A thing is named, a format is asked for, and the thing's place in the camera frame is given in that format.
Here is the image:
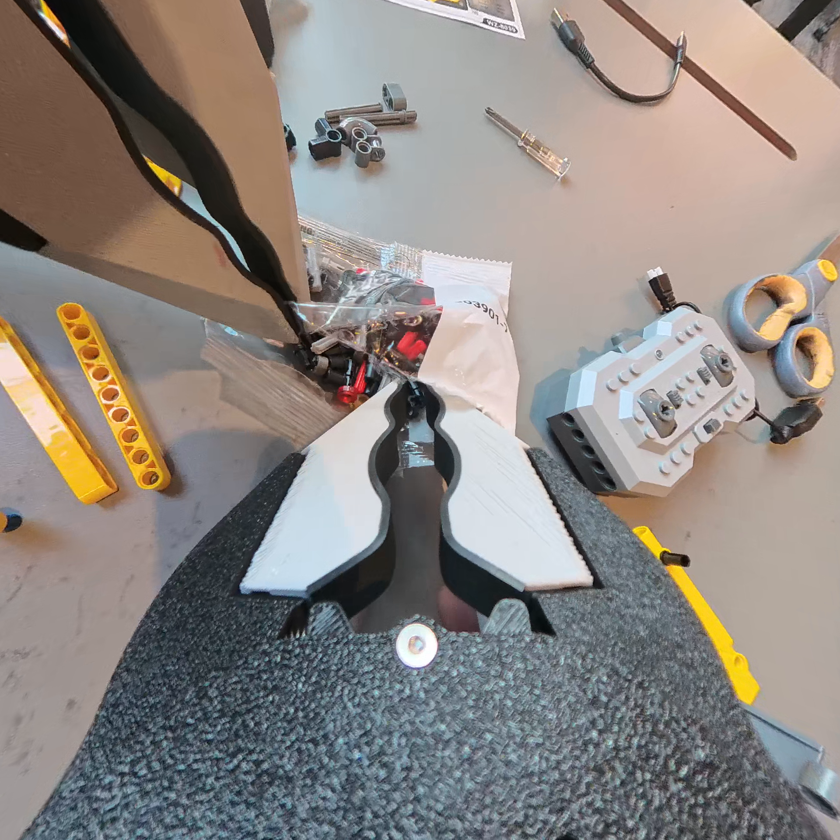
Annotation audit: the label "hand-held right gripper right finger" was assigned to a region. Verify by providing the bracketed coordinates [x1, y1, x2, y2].
[420, 384, 596, 623]

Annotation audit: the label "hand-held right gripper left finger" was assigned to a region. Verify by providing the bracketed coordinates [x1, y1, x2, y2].
[238, 382, 406, 621]

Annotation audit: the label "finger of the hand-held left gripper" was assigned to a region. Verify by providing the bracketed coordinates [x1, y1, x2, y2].
[46, 0, 311, 309]
[0, 0, 311, 347]

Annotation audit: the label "clear bag of black pins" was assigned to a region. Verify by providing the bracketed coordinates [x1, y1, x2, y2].
[200, 213, 526, 476]

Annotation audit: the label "long smooth yellow beam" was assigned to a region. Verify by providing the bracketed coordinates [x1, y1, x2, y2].
[0, 316, 119, 505]

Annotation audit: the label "grey desk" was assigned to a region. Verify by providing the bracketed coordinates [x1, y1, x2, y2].
[0, 0, 840, 808]

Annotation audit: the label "person's right hand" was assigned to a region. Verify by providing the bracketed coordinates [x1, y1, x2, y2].
[438, 586, 488, 632]

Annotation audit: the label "grey double pin connector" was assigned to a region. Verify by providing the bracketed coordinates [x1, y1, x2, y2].
[338, 117, 385, 168]

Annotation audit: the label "grey battery box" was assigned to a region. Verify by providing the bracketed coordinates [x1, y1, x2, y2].
[546, 308, 759, 498]

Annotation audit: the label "long yellow beam with holes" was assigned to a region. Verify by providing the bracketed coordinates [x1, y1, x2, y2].
[56, 302, 173, 492]

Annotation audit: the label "yellow and black sticker sheet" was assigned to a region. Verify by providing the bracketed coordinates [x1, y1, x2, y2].
[384, 0, 526, 40]

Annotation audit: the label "partly built brick robot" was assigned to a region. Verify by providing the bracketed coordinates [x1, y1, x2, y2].
[632, 524, 840, 811]

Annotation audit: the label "grey and yellow scissors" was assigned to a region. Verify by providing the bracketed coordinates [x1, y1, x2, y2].
[724, 236, 840, 399]

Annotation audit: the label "black cable with white plug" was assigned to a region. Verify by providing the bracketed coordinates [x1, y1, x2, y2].
[640, 266, 700, 316]

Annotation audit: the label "small clear-handled screwdriver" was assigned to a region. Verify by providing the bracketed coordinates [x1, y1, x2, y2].
[484, 106, 572, 181]

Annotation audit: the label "black cord with plug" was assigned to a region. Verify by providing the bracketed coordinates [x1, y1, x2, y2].
[748, 400, 825, 447]

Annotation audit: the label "short black usb cable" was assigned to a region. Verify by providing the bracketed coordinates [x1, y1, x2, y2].
[550, 8, 689, 104]

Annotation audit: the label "black metal frame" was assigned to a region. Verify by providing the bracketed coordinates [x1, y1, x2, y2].
[774, 0, 840, 40]

